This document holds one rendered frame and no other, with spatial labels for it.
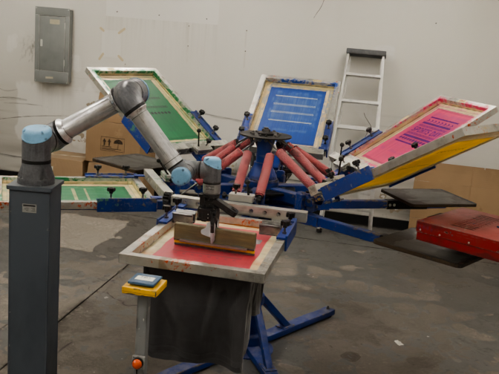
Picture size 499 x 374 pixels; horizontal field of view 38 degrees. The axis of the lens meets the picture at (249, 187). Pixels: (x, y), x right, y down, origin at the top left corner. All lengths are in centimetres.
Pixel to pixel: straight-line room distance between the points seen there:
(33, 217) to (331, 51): 477
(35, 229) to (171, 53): 480
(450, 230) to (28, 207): 179
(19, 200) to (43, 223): 13
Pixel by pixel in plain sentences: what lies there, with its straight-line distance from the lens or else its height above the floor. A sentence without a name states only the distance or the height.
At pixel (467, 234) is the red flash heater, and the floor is 110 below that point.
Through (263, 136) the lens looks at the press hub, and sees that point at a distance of 407.
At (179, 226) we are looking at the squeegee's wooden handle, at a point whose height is 104.
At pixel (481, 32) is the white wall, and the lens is 735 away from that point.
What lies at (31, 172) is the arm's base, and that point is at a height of 125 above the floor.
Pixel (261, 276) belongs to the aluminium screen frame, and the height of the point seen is 98.
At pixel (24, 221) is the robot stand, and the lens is 311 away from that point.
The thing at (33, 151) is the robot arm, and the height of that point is 134.
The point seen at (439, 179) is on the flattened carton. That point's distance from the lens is 740.
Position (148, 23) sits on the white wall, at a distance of 776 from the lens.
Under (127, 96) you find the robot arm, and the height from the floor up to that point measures 159.
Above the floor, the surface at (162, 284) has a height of 95.
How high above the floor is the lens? 190
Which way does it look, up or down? 12 degrees down
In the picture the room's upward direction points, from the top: 5 degrees clockwise
